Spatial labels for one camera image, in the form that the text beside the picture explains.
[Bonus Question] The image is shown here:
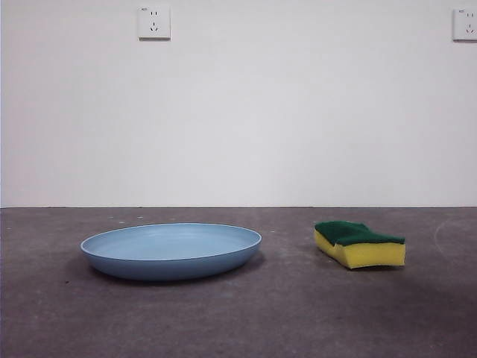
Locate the light blue round plate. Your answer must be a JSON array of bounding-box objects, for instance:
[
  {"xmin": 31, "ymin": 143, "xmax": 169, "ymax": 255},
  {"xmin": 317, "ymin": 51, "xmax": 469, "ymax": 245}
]
[{"xmin": 80, "ymin": 222, "xmax": 263, "ymax": 282}]

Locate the green and yellow sponge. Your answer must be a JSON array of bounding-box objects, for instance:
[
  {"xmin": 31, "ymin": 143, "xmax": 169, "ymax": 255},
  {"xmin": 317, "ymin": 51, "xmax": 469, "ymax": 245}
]
[{"xmin": 313, "ymin": 219, "xmax": 407, "ymax": 271}]

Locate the white wall socket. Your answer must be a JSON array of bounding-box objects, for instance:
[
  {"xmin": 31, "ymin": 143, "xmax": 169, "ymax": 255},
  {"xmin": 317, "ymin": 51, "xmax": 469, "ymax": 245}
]
[
  {"xmin": 138, "ymin": 4, "xmax": 173, "ymax": 42},
  {"xmin": 452, "ymin": 7, "xmax": 477, "ymax": 43}
]

